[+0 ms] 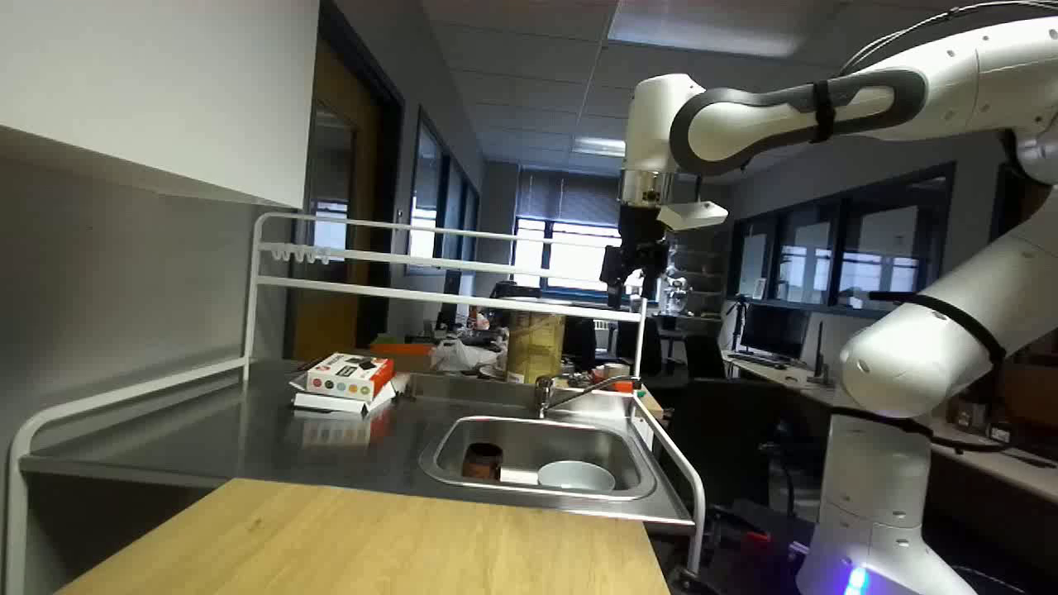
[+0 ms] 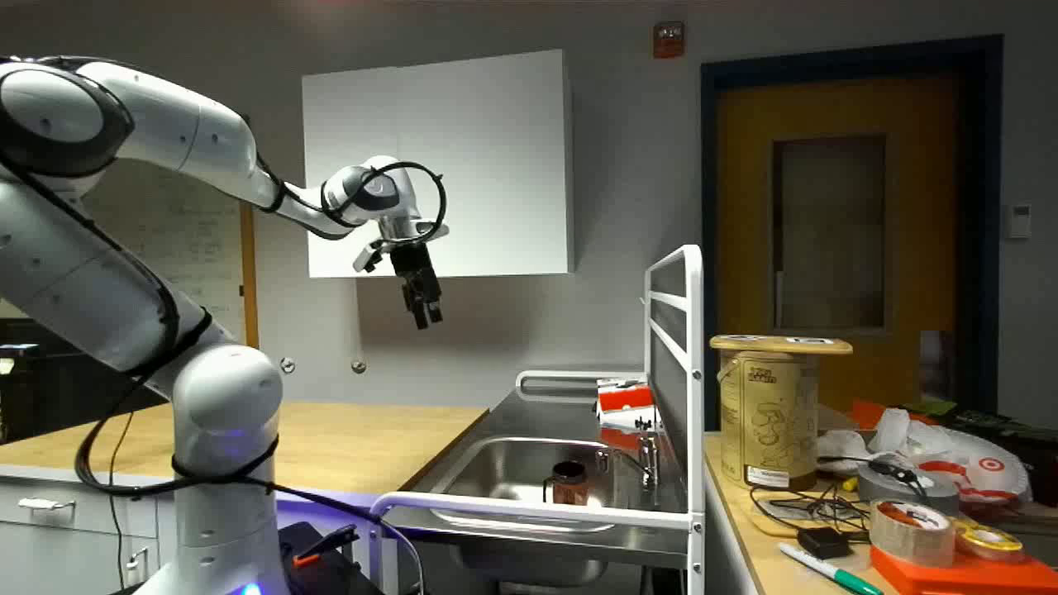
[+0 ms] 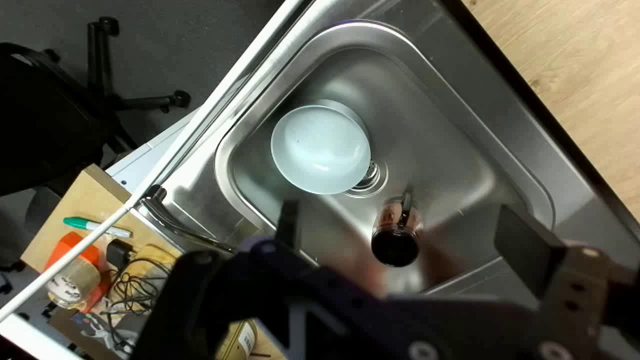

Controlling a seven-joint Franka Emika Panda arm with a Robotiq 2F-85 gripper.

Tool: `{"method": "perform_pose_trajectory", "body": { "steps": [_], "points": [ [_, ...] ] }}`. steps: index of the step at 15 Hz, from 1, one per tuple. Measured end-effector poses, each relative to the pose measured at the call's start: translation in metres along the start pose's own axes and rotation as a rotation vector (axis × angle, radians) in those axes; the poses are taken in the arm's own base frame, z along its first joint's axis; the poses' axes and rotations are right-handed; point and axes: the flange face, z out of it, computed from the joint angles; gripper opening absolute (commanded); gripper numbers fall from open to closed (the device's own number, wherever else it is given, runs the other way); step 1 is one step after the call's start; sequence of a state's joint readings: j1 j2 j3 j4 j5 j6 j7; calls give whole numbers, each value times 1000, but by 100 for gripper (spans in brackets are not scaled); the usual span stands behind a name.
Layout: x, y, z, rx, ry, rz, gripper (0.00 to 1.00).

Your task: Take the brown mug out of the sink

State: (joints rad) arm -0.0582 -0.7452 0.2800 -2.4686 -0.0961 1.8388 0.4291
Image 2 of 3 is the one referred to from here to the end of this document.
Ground white drawer handle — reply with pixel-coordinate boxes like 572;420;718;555
14;495;80;528

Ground yellow door with window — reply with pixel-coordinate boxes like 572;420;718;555
697;33;1007;438

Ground orange flat tray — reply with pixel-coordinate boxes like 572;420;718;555
867;541;1058;595

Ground red fire alarm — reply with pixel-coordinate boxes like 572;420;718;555
650;18;686;62

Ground small black box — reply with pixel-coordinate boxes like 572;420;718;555
794;527;856;561

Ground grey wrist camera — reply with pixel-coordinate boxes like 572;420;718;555
351;236;391;279

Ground white drawer cabinet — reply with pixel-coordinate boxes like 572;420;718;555
0;466;185;595

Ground yellow tape disc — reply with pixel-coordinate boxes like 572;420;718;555
953;520;1028;565

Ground white wall thermostat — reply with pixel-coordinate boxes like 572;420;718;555
1003;202;1037;246

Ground black red robot base equipment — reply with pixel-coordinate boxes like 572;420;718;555
273;520;391;595

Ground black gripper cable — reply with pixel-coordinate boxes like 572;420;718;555
371;158;452;246

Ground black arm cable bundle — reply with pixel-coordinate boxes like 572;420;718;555
72;312;430;595

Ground brown packing tape roll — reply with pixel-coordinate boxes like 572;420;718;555
867;495;959;572

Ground stainless steel sink counter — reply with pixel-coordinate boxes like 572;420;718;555
373;371;707;595

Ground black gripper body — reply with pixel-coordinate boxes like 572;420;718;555
386;236;443;304

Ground brown mug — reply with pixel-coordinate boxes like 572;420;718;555
547;461;595;508

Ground tangled cables on table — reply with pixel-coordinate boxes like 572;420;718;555
744;471;875;541

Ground green white marker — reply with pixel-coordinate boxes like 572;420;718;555
775;537;885;595

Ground colourful red white box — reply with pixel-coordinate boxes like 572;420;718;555
595;377;661;420

